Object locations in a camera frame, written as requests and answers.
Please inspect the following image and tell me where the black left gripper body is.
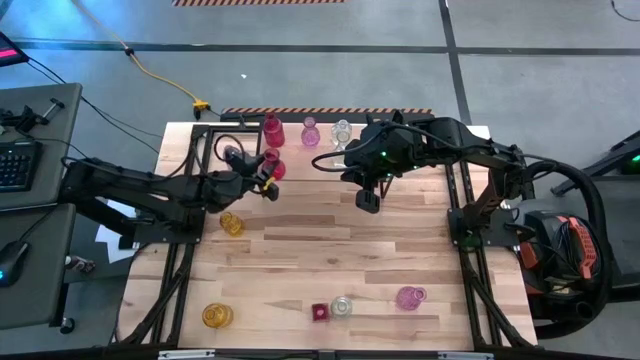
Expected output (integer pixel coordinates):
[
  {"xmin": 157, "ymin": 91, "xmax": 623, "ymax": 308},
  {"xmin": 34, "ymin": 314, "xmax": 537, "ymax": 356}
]
[{"xmin": 201, "ymin": 169, "xmax": 257, "ymax": 209}]

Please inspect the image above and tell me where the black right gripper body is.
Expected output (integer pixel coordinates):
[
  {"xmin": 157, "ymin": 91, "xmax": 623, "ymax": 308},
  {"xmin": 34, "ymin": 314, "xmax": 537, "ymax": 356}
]
[{"xmin": 344, "ymin": 121, "xmax": 432, "ymax": 215}]

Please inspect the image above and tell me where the round red glass vase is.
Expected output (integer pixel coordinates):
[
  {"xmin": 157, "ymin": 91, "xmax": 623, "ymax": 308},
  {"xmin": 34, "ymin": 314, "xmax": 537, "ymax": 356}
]
[{"xmin": 261, "ymin": 147, "xmax": 287, "ymax": 181}]

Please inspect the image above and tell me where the tall red glass vase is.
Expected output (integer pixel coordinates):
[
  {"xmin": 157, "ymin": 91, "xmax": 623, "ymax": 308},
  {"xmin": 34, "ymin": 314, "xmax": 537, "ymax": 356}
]
[{"xmin": 262, "ymin": 112, "xmax": 286, "ymax": 149}]

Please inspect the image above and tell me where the round clear glass vase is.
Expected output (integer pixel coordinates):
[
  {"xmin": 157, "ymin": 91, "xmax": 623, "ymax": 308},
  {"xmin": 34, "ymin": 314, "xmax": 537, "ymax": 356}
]
[
  {"xmin": 330, "ymin": 118, "xmax": 354, "ymax": 151},
  {"xmin": 331, "ymin": 295, "xmax": 354, "ymax": 318}
]

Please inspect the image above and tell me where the small pink glass vase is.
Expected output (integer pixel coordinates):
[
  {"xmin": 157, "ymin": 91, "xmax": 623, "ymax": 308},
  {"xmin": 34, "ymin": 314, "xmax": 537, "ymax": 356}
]
[{"xmin": 300, "ymin": 116, "xmax": 322, "ymax": 148}]

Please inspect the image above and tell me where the black hazard striped mat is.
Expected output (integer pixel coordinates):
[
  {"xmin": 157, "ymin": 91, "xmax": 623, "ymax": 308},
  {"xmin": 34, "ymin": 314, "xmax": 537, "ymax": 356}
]
[{"xmin": 218, "ymin": 106, "xmax": 437, "ymax": 126}]

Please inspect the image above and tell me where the white paper sheet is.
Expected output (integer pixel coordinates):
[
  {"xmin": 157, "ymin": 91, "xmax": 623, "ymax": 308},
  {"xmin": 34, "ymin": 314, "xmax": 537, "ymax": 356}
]
[{"xmin": 93, "ymin": 194, "xmax": 151, "ymax": 265}]

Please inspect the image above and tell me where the round pink glass vase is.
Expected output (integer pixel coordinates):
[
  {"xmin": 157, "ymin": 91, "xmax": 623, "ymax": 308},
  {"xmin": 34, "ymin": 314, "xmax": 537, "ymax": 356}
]
[{"xmin": 395, "ymin": 285, "xmax": 429, "ymax": 312}]

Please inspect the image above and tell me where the grey desk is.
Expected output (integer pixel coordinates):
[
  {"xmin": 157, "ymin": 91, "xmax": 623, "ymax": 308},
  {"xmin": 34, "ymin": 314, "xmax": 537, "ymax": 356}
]
[
  {"xmin": 0, "ymin": 202, "xmax": 77, "ymax": 331},
  {"xmin": 0, "ymin": 82, "xmax": 84, "ymax": 212}
]

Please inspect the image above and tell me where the black keyboard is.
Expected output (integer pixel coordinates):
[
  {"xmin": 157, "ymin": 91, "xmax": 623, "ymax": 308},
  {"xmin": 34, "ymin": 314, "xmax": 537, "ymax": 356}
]
[{"xmin": 0, "ymin": 139, "xmax": 44, "ymax": 194}]

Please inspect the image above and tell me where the black desk clamp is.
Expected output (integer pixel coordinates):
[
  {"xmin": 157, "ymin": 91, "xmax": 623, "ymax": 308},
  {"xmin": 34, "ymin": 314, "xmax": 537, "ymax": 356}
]
[{"xmin": 0, "ymin": 97, "xmax": 66, "ymax": 135}]

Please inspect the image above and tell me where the black orange vacuum cleaner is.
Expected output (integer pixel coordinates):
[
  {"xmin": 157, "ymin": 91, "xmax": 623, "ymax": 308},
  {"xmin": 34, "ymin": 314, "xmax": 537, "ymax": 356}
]
[{"xmin": 514, "ymin": 159, "xmax": 615, "ymax": 341}]

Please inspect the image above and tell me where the black equipment stand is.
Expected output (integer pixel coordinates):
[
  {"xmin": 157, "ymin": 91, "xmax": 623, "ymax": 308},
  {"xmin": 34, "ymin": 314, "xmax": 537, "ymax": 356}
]
[{"xmin": 549, "ymin": 128, "xmax": 640, "ymax": 197}]

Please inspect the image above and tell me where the black computer mouse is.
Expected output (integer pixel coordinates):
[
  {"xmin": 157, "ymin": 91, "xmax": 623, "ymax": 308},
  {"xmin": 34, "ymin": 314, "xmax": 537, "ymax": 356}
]
[{"xmin": 0, "ymin": 239, "xmax": 30, "ymax": 290}]

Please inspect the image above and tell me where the dark grey mat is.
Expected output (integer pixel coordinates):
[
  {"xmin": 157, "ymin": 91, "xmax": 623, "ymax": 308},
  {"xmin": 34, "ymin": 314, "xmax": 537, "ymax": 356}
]
[{"xmin": 593, "ymin": 174, "xmax": 640, "ymax": 301}]

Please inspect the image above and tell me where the black monitor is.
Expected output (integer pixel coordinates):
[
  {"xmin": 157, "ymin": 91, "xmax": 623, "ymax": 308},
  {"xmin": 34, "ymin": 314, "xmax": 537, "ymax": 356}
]
[{"xmin": 0, "ymin": 31, "xmax": 30, "ymax": 69}]

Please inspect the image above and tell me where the wooden shelf with black frame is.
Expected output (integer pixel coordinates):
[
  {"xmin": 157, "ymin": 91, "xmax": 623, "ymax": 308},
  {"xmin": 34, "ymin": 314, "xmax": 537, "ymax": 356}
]
[{"xmin": 253, "ymin": 121, "xmax": 396, "ymax": 200}]

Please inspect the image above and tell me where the yellow extension cable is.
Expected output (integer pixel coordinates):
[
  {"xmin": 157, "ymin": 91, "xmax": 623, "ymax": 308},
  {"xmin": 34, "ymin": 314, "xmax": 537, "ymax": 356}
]
[{"xmin": 69, "ymin": 0, "xmax": 211, "ymax": 112}]

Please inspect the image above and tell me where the black floor cable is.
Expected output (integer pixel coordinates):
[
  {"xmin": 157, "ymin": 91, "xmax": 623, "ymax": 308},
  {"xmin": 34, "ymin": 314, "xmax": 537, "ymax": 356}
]
[{"xmin": 23, "ymin": 53, "xmax": 161, "ymax": 154}]

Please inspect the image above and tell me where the black metal table frame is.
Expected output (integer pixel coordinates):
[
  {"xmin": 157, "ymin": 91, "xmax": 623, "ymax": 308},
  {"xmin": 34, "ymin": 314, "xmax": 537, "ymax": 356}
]
[{"xmin": 113, "ymin": 121, "xmax": 539, "ymax": 360}]

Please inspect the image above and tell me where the silver metal bracket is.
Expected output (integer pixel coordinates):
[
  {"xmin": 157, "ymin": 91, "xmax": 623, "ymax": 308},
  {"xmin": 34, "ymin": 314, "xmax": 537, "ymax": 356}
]
[
  {"xmin": 438, "ymin": 351, "xmax": 495, "ymax": 360},
  {"xmin": 158, "ymin": 349, "xmax": 216, "ymax": 360}
]

